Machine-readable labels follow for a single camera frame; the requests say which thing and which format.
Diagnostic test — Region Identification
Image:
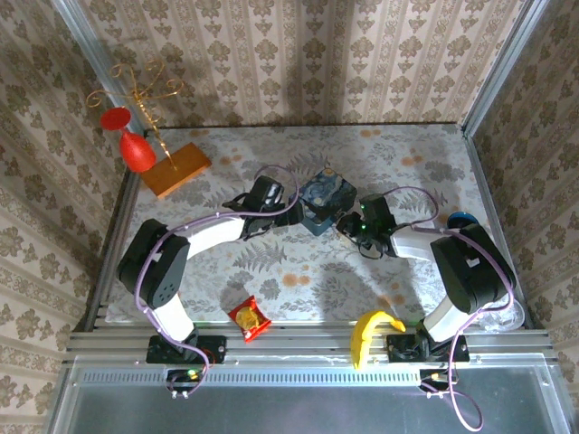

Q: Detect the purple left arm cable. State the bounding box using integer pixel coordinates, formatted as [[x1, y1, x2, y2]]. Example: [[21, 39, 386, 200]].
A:
[[135, 165, 302, 395]]

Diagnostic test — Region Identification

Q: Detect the clear plastic cup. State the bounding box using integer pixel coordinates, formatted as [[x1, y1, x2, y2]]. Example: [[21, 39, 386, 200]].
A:
[[478, 297, 527, 335]]

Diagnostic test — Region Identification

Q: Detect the blue cup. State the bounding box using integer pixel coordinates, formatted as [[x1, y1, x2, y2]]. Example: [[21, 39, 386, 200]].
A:
[[446, 210, 480, 230]]

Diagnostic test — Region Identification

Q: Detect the yellow banana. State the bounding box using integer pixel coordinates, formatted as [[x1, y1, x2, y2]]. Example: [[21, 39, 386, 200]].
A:
[[350, 309, 407, 371]]

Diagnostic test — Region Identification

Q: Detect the red snack packet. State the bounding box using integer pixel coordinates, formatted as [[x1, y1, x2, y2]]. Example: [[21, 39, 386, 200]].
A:
[[228, 296, 272, 344]]

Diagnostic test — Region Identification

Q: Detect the orange wooden block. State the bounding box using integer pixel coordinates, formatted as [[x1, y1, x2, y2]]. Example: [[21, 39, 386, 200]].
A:
[[140, 142, 214, 200]]

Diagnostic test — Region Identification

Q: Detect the aluminium frame rail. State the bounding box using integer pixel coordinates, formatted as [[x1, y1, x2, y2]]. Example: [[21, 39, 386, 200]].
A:
[[62, 319, 556, 363]]

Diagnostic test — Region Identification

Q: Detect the aluminium frame post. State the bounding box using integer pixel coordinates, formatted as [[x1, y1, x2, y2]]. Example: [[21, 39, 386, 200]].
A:
[[50, 0, 150, 137], [460, 0, 552, 137]]

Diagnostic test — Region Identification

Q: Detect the grey slotted cable duct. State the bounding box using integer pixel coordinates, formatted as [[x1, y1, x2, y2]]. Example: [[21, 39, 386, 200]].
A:
[[80, 371, 420, 385]]

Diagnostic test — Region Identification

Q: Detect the gold wire stand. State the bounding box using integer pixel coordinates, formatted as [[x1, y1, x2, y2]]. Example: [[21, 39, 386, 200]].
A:
[[86, 61, 185, 172]]

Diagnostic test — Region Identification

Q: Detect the red plastic wine glass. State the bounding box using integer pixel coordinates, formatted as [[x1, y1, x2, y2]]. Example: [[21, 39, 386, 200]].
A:
[[100, 107, 157, 174]]

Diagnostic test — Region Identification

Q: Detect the grey metal sheet tray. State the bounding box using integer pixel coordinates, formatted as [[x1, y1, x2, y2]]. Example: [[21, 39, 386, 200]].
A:
[[47, 361, 578, 434]]

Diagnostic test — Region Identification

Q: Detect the starry night painted box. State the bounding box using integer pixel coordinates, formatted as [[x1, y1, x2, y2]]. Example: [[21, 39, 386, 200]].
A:
[[297, 167, 359, 237]]

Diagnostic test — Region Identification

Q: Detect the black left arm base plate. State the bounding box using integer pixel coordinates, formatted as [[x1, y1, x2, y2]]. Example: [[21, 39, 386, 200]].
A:
[[145, 335, 228, 365]]

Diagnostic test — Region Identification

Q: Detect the floral tablecloth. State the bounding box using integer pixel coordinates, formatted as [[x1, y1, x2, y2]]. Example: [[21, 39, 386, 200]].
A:
[[106, 124, 521, 325]]

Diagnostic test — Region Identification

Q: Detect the black power connector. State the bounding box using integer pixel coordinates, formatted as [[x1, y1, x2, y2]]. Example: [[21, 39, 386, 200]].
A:
[[164, 368, 204, 400], [419, 369, 459, 400]]

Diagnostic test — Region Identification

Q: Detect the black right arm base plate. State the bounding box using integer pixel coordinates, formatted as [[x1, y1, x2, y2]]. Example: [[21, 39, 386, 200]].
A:
[[386, 333, 471, 363]]

